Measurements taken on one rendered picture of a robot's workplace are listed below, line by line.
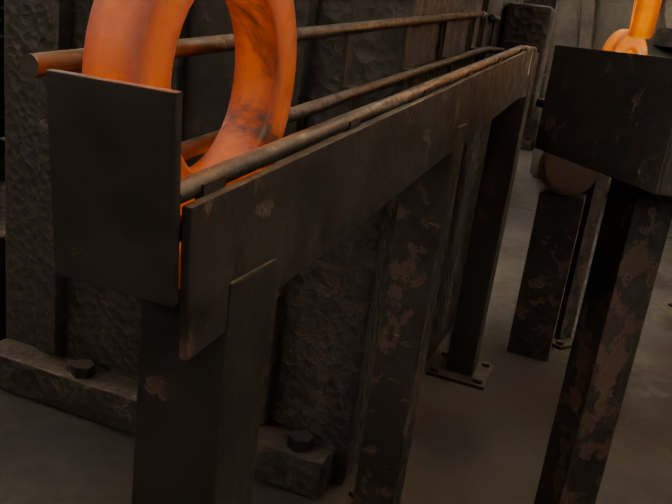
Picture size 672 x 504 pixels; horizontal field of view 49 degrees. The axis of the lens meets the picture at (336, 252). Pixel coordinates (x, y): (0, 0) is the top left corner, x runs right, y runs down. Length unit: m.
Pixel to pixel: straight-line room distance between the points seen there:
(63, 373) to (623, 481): 1.01
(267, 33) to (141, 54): 0.14
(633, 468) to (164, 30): 1.29
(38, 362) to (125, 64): 1.10
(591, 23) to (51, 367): 3.38
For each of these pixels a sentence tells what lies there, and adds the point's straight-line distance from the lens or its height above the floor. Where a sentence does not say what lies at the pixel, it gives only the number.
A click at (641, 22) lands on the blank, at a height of 0.77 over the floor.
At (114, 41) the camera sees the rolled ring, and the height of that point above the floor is 0.69.
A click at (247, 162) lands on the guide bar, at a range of 0.42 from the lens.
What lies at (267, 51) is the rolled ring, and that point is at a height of 0.69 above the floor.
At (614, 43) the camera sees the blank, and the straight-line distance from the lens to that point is 1.86.
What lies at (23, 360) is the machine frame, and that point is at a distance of 1.45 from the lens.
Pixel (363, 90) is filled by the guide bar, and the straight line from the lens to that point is 0.78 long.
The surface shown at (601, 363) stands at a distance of 1.05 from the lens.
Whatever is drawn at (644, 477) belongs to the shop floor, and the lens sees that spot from 1.51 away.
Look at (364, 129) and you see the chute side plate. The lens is 0.58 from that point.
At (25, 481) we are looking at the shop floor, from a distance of 1.25.
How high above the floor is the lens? 0.71
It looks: 17 degrees down
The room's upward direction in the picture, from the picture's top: 7 degrees clockwise
